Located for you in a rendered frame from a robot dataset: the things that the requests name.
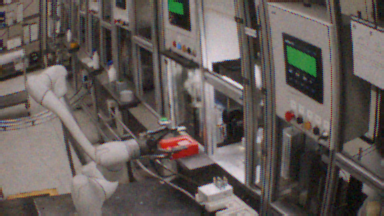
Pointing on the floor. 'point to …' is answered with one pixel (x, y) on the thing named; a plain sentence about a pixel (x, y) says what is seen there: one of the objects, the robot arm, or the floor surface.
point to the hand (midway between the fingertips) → (180, 139)
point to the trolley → (18, 91)
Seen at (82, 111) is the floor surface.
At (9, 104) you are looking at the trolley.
